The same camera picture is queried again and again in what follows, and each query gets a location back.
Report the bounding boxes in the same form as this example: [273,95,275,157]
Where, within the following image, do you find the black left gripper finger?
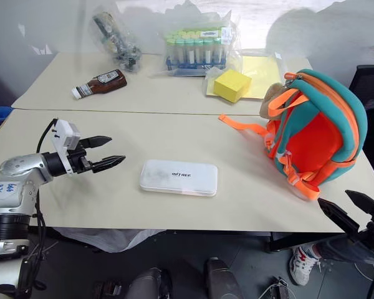
[91,154,127,174]
[87,135,113,150]

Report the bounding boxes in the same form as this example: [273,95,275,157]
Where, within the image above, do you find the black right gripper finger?
[345,189,374,216]
[317,197,362,241]

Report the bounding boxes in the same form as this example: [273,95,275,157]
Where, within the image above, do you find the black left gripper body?
[66,138,94,175]

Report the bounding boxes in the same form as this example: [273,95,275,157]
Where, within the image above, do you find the white rectangular case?
[138,159,219,198]

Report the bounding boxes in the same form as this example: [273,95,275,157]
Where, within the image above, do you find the teal and orange backpack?
[218,69,369,202]

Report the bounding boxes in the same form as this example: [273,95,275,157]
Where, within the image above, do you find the person's leg in jeans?
[313,235,374,266]

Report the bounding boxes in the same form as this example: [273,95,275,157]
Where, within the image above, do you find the brown sauce bottle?
[71,69,128,101]

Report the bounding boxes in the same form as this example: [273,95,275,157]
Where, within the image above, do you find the white and red sneaker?
[288,244,322,287]

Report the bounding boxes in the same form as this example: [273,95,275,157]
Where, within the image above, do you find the white plastic sheet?
[53,227,166,254]

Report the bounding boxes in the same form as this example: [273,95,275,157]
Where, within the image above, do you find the black mesh chair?
[348,64,374,189]

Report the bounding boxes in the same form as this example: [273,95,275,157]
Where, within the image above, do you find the clear bag of parts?
[88,11,143,74]

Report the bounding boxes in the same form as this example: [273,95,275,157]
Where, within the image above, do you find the dark rounded shape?
[128,267,173,299]
[204,257,245,299]

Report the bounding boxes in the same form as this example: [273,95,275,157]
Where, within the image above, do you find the bagged test tube rack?
[148,17,243,79]

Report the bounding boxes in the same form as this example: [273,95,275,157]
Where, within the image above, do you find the yellow cube box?
[213,69,252,103]

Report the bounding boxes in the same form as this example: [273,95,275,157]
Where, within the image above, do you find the yellow paper folder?
[205,55,284,101]

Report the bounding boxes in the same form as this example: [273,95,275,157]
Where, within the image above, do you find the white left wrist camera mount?
[50,118,82,177]

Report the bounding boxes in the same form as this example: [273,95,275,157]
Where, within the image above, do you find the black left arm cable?
[36,118,58,154]

